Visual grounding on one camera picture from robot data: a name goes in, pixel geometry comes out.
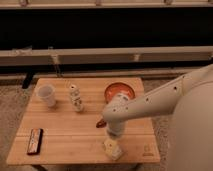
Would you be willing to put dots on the grey metal rail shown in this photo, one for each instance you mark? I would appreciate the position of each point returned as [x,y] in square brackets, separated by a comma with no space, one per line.
[27,57]

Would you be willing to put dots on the dark chocolate bar packet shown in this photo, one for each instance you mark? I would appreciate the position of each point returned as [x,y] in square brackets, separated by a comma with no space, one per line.
[35,141]

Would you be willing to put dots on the translucent plastic cup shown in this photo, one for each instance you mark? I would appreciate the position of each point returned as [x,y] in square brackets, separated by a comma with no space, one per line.
[47,94]

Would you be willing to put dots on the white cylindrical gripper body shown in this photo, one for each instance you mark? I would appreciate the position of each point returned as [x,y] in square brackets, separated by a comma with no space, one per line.
[115,129]

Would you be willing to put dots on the brown sausage-shaped snack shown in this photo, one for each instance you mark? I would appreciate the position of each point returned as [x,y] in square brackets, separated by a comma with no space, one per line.
[101,124]

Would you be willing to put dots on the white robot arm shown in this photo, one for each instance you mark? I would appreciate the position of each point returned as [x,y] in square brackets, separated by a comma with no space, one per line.
[189,100]

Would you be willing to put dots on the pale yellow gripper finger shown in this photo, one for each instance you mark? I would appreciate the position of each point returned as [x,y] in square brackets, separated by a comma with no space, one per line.
[110,144]

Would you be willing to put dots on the orange bowl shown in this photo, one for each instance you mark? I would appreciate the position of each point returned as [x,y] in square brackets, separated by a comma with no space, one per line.
[118,87]

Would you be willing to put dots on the white rectangular box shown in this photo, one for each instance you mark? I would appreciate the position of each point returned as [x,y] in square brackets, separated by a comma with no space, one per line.
[114,154]

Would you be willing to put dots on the white patterned bottle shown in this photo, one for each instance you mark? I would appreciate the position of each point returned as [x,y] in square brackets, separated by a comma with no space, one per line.
[75,98]

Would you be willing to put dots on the light wooden table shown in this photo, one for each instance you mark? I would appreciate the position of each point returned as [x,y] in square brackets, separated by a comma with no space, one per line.
[72,138]

